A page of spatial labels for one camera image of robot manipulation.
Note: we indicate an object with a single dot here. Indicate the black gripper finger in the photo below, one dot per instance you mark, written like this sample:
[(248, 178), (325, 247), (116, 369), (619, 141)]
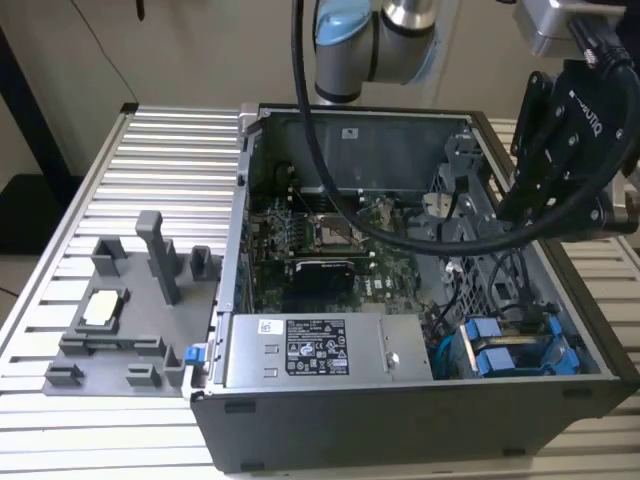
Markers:
[(560, 185), (535, 115)]

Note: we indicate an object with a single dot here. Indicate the hard disk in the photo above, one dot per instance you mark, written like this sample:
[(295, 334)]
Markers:
[(486, 330)]

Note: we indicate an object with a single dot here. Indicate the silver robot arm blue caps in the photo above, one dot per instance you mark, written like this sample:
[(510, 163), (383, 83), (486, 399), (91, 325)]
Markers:
[(340, 65)]

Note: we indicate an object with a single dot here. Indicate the metal disk bay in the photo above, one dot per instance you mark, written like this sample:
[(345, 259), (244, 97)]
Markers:
[(470, 280)]

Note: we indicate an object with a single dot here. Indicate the blue disk carrier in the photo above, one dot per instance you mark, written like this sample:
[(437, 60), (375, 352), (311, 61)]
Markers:
[(495, 362)]

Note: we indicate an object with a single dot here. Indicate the black fan shroud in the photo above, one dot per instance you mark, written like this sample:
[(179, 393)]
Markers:
[(390, 160)]

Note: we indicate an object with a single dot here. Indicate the green motherboard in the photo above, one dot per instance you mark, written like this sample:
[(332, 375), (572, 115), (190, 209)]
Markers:
[(390, 285)]

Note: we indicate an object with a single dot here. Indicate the CPU socket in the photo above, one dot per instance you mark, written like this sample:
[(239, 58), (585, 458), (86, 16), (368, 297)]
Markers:
[(330, 232)]

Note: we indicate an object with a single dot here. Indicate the black graphics card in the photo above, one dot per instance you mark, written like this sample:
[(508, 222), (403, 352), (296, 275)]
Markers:
[(322, 277)]

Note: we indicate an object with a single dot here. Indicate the open black PC case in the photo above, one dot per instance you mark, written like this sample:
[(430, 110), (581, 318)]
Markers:
[(350, 430)]

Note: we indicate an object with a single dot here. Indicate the silver power supply unit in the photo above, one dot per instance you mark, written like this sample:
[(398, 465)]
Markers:
[(250, 350)]

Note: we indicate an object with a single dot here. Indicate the blue case latch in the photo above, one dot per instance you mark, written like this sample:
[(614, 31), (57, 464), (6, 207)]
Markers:
[(194, 354)]

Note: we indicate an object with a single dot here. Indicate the grey parts rack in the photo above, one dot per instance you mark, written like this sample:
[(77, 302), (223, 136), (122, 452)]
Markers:
[(145, 320)]

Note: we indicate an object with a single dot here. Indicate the silver CPU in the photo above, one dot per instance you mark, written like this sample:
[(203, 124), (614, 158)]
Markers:
[(102, 306)]

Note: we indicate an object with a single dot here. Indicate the black box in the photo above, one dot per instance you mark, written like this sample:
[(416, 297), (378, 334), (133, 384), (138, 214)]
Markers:
[(35, 215)]

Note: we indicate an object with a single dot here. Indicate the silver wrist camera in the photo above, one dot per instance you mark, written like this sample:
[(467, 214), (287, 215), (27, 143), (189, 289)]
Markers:
[(550, 25)]

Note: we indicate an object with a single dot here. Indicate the black furniture frame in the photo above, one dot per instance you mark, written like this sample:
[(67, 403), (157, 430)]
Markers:
[(30, 100)]

